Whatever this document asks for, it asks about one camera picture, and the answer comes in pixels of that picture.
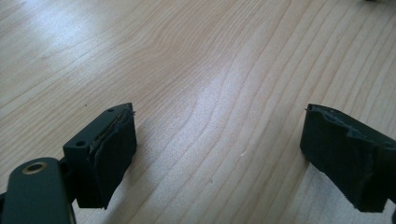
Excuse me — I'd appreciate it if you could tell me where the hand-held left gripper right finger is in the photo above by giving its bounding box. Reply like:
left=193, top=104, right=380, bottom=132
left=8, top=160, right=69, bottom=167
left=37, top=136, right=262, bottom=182
left=299, top=103, right=396, bottom=214

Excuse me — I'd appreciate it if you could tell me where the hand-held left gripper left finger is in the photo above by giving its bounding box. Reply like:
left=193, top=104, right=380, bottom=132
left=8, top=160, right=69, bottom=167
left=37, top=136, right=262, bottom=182
left=62, top=102, right=138, bottom=210

